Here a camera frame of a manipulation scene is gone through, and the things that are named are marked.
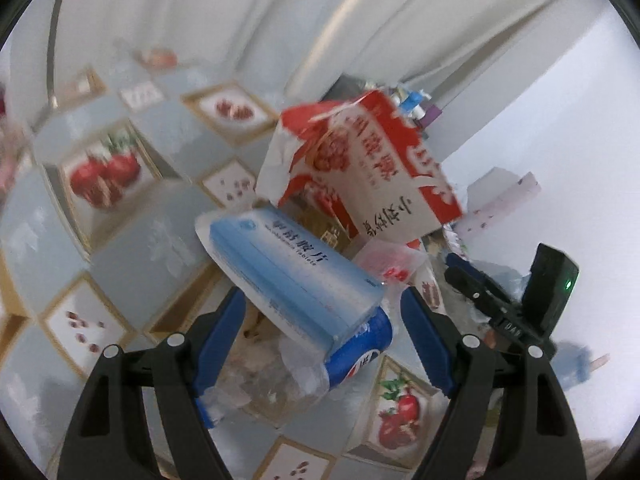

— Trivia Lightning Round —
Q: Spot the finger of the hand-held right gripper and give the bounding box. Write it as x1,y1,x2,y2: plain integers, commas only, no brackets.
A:
444,252,525,342

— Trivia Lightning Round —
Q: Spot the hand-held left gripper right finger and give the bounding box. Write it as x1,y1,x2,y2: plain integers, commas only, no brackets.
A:
400,285,588,480

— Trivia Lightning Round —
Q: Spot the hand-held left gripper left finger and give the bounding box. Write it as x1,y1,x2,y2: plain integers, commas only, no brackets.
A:
57,287,247,480

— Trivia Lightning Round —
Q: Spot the blue soda can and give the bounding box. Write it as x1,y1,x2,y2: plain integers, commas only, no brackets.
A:
322,305,395,397

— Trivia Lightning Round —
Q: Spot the clear plastic wrapper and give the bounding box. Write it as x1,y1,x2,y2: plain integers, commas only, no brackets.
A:
200,310,332,427

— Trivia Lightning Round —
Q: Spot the pink plastic packet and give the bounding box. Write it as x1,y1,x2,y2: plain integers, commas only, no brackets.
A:
352,239,429,287

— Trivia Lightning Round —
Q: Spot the blue and white medicine box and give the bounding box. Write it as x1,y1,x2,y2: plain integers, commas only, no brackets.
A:
195,205,389,354

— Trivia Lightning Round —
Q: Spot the red and white carton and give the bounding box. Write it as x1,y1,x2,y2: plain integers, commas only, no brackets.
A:
255,89,464,252

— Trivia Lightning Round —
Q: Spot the blue water jug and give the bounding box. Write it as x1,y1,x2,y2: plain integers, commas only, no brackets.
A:
554,342,612,392

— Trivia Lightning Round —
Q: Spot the fruit print tablecloth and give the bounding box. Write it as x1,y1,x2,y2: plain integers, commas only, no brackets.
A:
0,47,501,480

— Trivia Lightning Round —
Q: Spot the white curtain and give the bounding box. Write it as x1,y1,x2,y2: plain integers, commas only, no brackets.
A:
50,0,601,113

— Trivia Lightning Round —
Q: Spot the dark thin hoop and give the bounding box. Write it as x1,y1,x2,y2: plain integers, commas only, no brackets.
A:
44,0,67,107

